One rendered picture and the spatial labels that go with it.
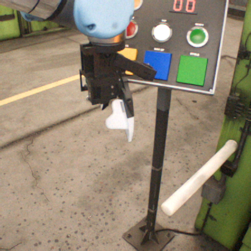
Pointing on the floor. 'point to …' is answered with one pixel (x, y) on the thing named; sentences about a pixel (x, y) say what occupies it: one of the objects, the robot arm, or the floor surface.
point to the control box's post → (158, 154)
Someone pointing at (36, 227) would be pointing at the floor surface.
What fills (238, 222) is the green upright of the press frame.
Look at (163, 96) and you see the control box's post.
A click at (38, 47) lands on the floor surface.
